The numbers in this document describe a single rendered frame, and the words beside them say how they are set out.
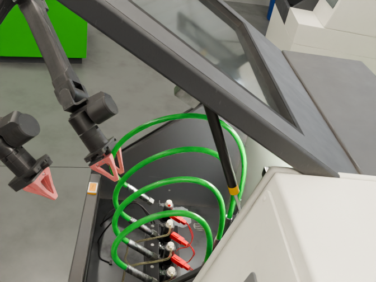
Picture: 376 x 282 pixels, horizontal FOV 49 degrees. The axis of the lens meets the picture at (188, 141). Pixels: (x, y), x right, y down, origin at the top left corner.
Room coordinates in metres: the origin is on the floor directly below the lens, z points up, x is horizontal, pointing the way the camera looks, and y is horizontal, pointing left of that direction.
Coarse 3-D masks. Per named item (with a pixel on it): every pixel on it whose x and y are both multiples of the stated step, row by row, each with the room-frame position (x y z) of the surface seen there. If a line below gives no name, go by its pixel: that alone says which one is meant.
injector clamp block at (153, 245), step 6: (156, 228) 0.93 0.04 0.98; (174, 228) 0.95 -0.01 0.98; (150, 240) 0.88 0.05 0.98; (156, 240) 0.88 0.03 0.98; (144, 246) 0.90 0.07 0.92; (150, 246) 0.85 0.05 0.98; (156, 246) 0.86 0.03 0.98; (156, 252) 0.84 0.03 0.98; (144, 258) 0.84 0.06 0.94; (150, 264) 0.79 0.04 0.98; (156, 264) 0.79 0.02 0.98; (144, 270) 0.79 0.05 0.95; (150, 270) 0.77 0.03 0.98; (156, 270) 0.77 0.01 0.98; (156, 276) 0.75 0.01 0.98
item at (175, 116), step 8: (152, 120) 0.89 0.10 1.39; (160, 120) 0.89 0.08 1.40; (168, 120) 0.89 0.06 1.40; (136, 128) 0.88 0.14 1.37; (144, 128) 0.88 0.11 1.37; (224, 128) 0.92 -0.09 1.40; (232, 128) 0.93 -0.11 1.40; (128, 136) 0.88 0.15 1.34; (232, 136) 0.93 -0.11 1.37; (120, 144) 0.87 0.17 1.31; (240, 144) 0.93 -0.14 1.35; (112, 152) 0.87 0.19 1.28; (240, 152) 0.93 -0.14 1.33; (240, 184) 0.94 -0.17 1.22; (240, 192) 0.93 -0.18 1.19; (240, 200) 0.93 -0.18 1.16
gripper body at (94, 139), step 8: (96, 128) 0.92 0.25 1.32; (80, 136) 0.89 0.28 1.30; (88, 136) 0.88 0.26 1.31; (96, 136) 0.89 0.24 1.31; (104, 136) 0.91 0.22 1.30; (88, 144) 0.88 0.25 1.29; (96, 144) 0.88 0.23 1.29; (104, 144) 0.89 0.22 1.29; (96, 152) 0.85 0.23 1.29; (104, 152) 0.85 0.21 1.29; (88, 160) 0.85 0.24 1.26
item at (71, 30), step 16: (48, 0) 3.82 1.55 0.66; (16, 16) 3.70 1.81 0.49; (64, 16) 3.88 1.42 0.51; (0, 32) 3.63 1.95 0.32; (16, 32) 3.69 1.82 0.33; (64, 32) 3.88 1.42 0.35; (80, 32) 3.94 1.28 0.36; (0, 48) 3.63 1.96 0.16; (16, 48) 3.69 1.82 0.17; (32, 48) 3.75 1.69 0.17; (64, 48) 3.88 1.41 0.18; (80, 48) 3.95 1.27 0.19
